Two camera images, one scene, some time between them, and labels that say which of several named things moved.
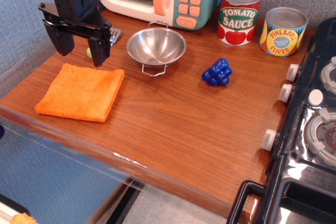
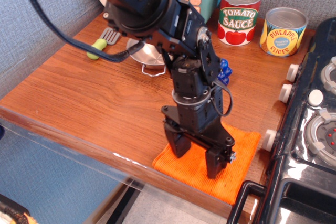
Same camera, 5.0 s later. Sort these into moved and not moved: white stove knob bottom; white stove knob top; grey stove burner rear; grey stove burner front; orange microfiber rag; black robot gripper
Moved: black robot gripper; orange microfiber rag
Not moved: white stove knob bottom; grey stove burner front; grey stove burner rear; white stove knob top
